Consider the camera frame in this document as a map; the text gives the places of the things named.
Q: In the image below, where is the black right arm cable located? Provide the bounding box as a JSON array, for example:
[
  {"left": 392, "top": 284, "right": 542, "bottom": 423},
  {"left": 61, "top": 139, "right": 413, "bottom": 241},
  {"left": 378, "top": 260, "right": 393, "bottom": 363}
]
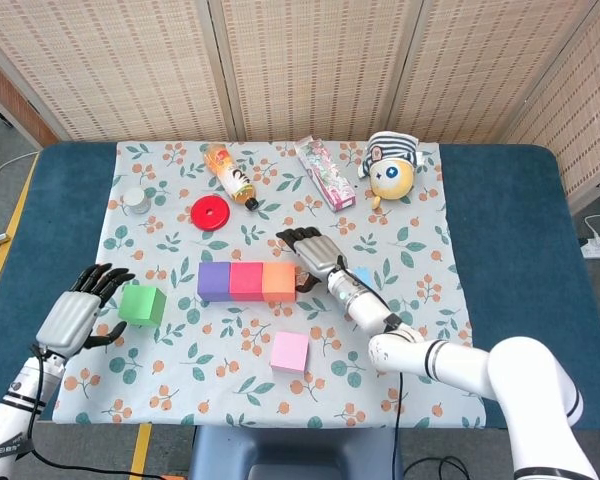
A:
[{"left": 334, "top": 254, "right": 406, "bottom": 480}]

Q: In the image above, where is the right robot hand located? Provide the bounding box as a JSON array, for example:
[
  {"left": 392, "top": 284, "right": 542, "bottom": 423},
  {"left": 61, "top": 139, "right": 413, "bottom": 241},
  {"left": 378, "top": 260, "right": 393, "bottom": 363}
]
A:
[{"left": 275, "top": 226, "right": 346, "bottom": 295}]

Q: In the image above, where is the red plastic disc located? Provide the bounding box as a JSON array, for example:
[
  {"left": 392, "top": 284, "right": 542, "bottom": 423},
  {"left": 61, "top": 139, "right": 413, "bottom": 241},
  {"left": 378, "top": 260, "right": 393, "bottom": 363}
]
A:
[{"left": 190, "top": 195, "right": 231, "bottom": 232}]

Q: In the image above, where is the woven folding screen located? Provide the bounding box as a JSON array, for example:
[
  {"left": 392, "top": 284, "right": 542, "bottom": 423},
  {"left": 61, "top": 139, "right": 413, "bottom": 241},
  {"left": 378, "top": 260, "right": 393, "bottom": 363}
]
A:
[{"left": 0, "top": 0, "right": 600, "bottom": 201}]

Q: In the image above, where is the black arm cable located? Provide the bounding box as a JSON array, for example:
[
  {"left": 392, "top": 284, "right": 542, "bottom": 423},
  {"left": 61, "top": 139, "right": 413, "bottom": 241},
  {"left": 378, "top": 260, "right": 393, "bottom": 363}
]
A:
[
  {"left": 334, "top": 254, "right": 406, "bottom": 480},
  {"left": 27, "top": 343, "right": 186, "bottom": 480}
]

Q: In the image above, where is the orange foam cube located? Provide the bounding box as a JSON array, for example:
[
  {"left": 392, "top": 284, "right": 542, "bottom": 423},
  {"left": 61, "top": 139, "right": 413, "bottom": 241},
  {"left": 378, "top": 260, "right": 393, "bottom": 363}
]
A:
[{"left": 262, "top": 262, "right": 298, "bottom": 303}]

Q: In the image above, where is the pink foam cube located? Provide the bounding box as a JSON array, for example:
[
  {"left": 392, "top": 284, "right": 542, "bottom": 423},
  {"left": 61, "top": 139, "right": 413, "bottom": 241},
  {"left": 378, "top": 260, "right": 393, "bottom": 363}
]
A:
[{"left": 270, "top": 330, "right": 311, "bottom": 376}]

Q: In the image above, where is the blue foam cube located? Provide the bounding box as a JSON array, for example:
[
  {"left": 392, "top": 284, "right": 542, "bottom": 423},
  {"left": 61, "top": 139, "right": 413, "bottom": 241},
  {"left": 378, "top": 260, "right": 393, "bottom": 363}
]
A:
[{"left": 352, "top": 267, "right": 376, "bottom": 291}]

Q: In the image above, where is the black floor cable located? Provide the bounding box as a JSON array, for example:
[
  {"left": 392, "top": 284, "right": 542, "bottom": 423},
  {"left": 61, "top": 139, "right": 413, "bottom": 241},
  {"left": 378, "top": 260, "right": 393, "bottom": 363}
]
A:
[{"left": 403, "top": 455, "right": 474, "bottom": 480}]

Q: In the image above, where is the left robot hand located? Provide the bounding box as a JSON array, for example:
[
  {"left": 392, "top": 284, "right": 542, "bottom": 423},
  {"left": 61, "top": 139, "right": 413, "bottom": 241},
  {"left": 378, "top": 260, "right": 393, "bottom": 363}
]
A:
[{"left": 34, "top": 262, "right": 136, "bottom": 359}]

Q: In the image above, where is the small white jar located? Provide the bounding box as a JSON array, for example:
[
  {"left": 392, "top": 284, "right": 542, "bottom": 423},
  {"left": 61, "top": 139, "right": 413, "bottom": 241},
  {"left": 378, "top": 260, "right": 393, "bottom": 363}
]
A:
[{"left": 122, "top": 188, "right": 153, "bottom": 217}]

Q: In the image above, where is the floral tablecloth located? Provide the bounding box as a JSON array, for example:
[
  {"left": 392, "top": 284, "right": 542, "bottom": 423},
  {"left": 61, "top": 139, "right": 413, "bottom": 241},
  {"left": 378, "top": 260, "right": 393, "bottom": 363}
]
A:
[{"left": 52, "top": 140, "right": 487, "bottom": 430}]

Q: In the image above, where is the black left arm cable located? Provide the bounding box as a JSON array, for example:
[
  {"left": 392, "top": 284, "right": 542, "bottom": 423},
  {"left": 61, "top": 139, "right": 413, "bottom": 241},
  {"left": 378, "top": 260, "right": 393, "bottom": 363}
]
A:
[{"left": 27, "top": 343, "right": 186, "bottom": 480}]

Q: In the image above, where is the yellow plush toy striped hat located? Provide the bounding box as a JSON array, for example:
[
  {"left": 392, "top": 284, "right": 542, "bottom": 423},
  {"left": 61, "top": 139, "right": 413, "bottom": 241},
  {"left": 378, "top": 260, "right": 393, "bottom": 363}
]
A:
[{"left": 357, "top": 130, "right": 426, "bottom": 209}]

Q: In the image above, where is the pink toothbrush package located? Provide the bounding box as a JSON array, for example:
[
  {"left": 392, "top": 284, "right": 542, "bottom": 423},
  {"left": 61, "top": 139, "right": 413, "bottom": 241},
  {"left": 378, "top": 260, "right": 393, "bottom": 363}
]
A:
[{"left": 293, "top": 135, "right": 357, "bottom": 213}]

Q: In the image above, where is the orange drink bottle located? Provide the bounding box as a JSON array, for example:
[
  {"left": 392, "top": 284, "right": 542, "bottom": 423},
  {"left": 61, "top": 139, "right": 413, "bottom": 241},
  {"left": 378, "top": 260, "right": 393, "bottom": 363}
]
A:
[{"left": 202, "top": 143, "right": 260, "bottom": 212}]

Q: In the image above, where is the purple foam cube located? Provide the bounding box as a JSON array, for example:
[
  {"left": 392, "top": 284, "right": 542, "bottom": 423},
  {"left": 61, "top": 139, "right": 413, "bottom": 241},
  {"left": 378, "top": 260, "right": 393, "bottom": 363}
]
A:
[{"left": 197, "top": 261, "right": 233, "bottom": 303}]

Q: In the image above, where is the red foam cube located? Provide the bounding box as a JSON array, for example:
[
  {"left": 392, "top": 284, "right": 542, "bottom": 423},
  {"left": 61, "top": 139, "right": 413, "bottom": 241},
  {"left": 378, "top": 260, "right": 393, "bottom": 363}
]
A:
[{"left": 228, "top": 261, "right": 266, "bottom": 303}]

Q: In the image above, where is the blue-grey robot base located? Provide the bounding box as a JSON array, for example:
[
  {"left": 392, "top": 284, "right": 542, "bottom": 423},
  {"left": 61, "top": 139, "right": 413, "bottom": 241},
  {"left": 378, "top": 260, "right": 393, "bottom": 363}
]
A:
[{"left": 187, "top": 425, "right": 404, "bottom": 480}]

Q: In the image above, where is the green foam cube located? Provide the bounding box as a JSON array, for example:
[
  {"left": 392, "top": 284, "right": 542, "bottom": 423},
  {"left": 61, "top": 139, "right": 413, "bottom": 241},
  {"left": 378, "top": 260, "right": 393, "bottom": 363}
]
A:
[{"left": 117, "top": 283, "right": 168, "bottom": 329}]

